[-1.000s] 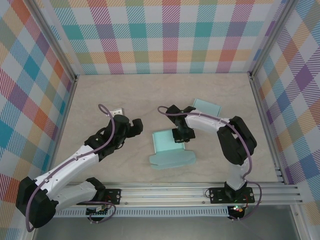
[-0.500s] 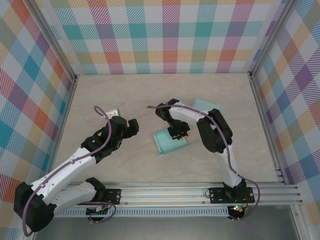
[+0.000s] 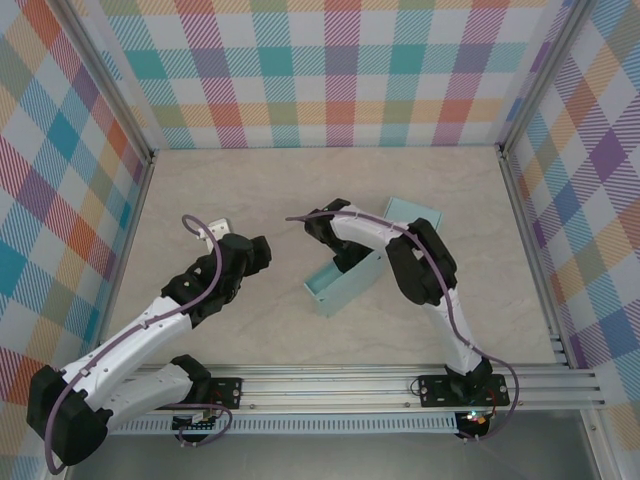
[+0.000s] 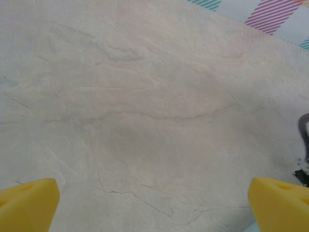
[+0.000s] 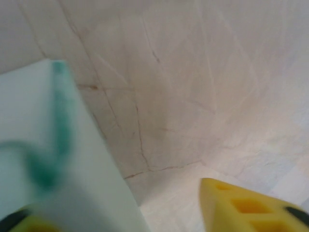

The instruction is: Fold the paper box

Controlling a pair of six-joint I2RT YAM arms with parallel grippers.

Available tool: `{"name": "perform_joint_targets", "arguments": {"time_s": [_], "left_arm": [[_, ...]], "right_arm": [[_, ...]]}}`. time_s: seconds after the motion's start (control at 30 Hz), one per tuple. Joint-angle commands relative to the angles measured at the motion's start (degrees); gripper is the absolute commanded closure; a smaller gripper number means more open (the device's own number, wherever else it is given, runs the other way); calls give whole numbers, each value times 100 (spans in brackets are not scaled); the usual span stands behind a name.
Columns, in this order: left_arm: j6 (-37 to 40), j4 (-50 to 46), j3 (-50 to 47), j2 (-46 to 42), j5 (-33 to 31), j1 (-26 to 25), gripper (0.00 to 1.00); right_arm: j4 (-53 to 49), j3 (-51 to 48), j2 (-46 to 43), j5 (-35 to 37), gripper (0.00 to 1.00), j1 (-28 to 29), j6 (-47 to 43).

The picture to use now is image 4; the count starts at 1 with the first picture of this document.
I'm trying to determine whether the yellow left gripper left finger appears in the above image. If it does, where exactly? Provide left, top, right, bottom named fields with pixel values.
left=0, top=178, right=60, bottom=232

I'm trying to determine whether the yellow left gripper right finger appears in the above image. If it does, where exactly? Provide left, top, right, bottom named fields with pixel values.
left=248, top=177, right=309, bottom=232

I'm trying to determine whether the light blue paper box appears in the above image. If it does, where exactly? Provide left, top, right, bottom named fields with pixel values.
left=246, top=221, right=260, bottom=232

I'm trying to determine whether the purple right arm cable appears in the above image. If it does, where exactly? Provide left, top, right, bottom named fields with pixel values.
left=297, top=113, right=309, bottom=165

